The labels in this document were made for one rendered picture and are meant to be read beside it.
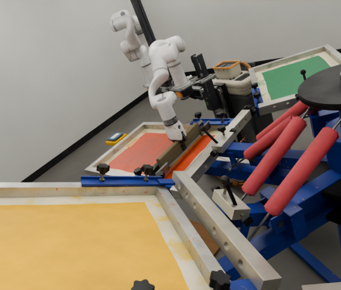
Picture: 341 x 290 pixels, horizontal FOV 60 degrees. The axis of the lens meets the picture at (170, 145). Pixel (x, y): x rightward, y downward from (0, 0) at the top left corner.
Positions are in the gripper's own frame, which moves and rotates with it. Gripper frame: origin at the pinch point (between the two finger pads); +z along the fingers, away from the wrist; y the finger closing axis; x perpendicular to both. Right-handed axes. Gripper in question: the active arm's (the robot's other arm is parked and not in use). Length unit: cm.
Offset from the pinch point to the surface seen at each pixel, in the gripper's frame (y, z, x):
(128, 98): 369, 77, -249
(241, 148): -38.1, -2.4, 1.1
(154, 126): 46, 3, -26
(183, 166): -5.9, 6.2, 9.1
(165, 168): -2.5, 1.6, 17.7
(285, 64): -12, 5, -120
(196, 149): -3.7, 6.0, -6.3
